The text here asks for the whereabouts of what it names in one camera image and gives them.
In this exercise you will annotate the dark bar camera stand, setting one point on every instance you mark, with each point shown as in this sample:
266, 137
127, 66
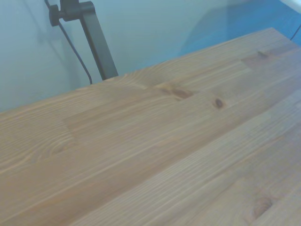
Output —
98, 47

